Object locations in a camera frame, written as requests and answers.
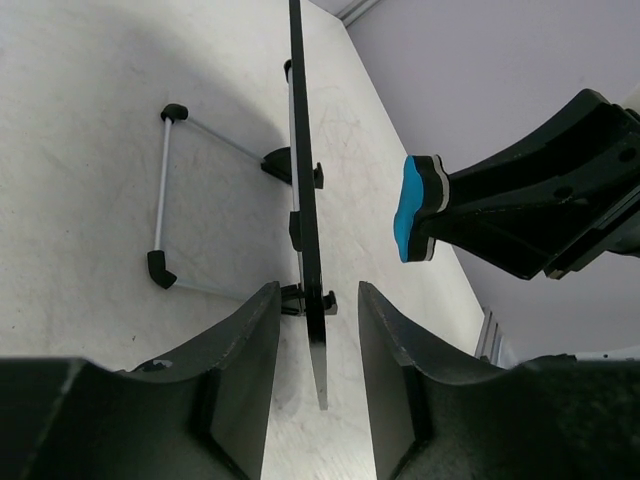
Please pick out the metal wire whiteboard stand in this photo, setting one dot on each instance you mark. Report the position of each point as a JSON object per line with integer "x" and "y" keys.
{"x": 284, "y": 164}

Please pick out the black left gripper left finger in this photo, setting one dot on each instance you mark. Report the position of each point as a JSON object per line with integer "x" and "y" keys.
{"x": 198, "y": 411}

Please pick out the small black-framed whiteboard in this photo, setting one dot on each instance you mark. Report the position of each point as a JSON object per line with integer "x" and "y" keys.
{"x": 321, "y": 303}

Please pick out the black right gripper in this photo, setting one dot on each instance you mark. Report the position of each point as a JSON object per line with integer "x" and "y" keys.
{"x": 598, "y": 211}

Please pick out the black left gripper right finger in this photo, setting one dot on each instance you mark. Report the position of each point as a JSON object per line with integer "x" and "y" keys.
{"x": 436, "y": 412}

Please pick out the black blue whiteboard eraser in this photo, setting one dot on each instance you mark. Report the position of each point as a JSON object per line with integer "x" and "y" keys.
{"x": 425, "y": 191}

